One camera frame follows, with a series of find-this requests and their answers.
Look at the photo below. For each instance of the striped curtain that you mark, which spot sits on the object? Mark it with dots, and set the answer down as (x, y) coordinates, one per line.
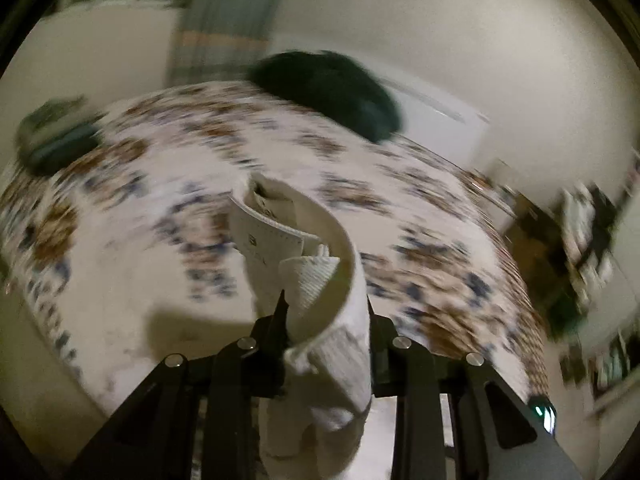
(220, 20)

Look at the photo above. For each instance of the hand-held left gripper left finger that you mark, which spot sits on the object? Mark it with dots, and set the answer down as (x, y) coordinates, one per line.
(272, 340)

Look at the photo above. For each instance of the cluttered dark shelf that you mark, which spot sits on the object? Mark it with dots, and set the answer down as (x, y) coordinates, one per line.
(570, 270)

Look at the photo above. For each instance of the dark green cloth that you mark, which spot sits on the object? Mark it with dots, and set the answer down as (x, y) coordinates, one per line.
(327, 91)

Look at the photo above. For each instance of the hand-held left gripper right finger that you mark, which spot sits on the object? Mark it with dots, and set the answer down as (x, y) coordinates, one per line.
(382, 355)

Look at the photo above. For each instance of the grey-green folded cloth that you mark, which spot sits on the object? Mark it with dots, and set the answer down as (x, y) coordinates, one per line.
(55, 136)

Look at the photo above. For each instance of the floral bed sheet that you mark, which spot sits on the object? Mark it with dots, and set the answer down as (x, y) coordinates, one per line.
(165, 200)

